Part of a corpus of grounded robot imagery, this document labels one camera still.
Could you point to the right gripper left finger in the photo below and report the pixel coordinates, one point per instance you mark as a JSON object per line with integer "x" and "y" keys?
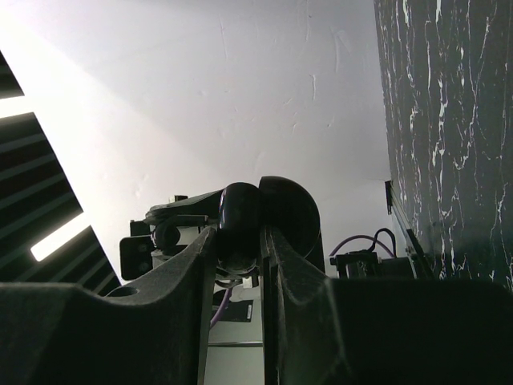
{"x": 153, "y": 330}

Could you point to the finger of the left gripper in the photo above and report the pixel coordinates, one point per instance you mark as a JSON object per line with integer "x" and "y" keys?
{"x": 203, "y": 205}

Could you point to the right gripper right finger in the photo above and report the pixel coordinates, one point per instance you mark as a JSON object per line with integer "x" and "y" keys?
{"x": 321, "y": 330}

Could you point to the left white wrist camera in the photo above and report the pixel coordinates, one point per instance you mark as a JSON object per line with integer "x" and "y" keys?
{"x": 135, "y": 256}

